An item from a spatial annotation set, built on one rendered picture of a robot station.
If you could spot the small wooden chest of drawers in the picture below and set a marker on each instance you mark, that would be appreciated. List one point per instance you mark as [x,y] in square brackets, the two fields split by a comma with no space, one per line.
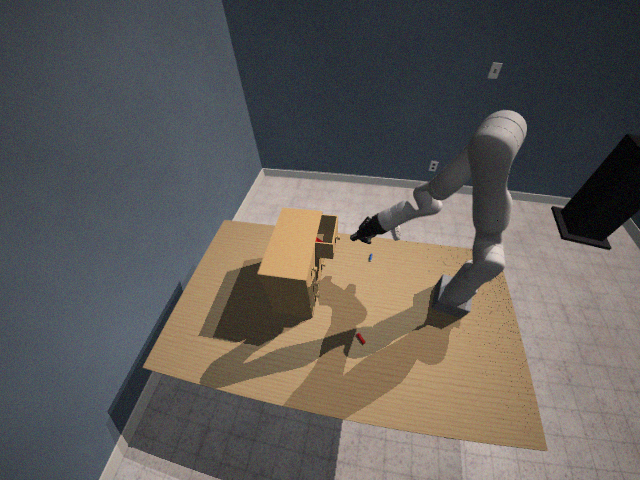
[285,265]

